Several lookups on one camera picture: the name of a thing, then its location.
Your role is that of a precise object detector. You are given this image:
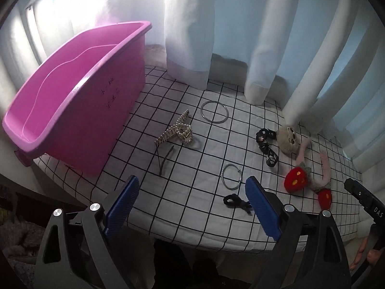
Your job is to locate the brown snap hair clip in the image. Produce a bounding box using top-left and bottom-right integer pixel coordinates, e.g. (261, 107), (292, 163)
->
(155, 146), (174, 176)

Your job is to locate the pink strawberry headband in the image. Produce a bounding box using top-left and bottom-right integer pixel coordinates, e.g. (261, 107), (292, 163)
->
(284, 138), (332, 210)

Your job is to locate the small silver hoop ring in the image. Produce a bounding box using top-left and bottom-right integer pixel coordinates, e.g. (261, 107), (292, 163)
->
(221, 163), (243, 191)

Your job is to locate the large silver bangle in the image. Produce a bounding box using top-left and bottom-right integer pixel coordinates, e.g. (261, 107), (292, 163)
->
(200, 100), (230, 124)

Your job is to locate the purple knitted fabric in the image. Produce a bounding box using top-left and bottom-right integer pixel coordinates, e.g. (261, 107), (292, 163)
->
(1, 221), (45, 282)

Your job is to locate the person's right hand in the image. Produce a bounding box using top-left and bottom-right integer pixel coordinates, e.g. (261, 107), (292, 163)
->
(349, 236), (383, 271)

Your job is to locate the pink plastic basin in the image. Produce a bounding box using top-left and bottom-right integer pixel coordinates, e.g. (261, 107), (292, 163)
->
(3, 21), (151, 175)

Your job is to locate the beige plush face ball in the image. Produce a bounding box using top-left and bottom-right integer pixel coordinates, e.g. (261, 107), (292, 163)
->
(276, 125), (300, 155)

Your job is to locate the black patterned bow clip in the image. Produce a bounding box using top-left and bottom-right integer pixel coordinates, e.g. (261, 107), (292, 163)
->
(256, 129), (279, 168)

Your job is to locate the white curtain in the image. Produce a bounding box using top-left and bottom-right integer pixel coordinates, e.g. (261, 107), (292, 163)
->
(0, 0), (385, 172)

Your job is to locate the pearl hair claw clip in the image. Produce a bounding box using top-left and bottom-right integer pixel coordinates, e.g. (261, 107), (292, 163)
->
(155, 110), (193, 147)

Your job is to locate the black knotted hair tie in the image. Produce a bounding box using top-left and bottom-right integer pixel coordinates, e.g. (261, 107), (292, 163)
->
(222, 194), (253, 215)

